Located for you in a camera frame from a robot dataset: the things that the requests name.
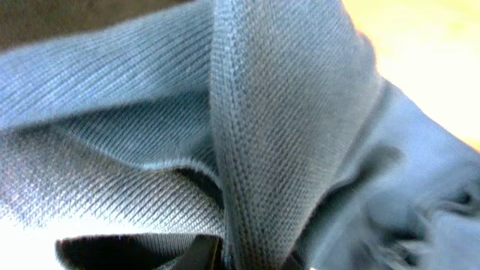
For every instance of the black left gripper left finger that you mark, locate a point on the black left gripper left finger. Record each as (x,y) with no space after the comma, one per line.
(204,253)

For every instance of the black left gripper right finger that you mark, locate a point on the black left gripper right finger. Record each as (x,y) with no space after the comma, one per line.
(292,263)

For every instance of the blue polo shirt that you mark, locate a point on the blue polo shirt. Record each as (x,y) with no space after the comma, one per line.
(264,123)

